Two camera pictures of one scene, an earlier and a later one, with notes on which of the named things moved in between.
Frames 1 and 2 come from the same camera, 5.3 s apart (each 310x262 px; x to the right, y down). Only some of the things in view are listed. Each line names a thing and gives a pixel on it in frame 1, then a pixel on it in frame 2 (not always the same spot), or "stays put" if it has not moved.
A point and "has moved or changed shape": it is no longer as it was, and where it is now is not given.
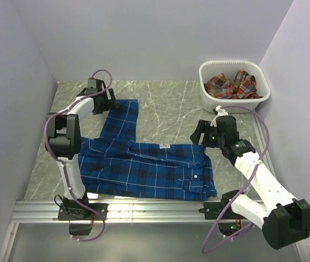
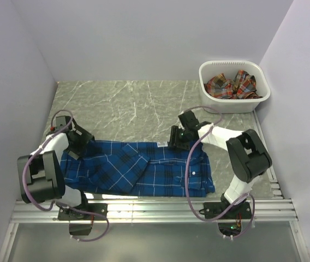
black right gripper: [203, 126] -> [175, 140]
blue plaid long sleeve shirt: [112, 167] has moved or changed shape
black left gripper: [111, 103] -> [85, 137]
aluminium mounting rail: [48, 211] stays put
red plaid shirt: [243, 86] stays put
